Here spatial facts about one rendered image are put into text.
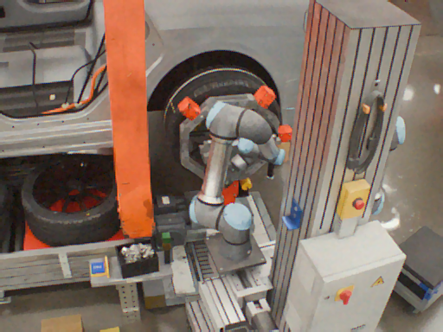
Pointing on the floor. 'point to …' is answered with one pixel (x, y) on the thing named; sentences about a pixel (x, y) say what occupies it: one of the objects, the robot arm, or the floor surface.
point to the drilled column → (130, 303)
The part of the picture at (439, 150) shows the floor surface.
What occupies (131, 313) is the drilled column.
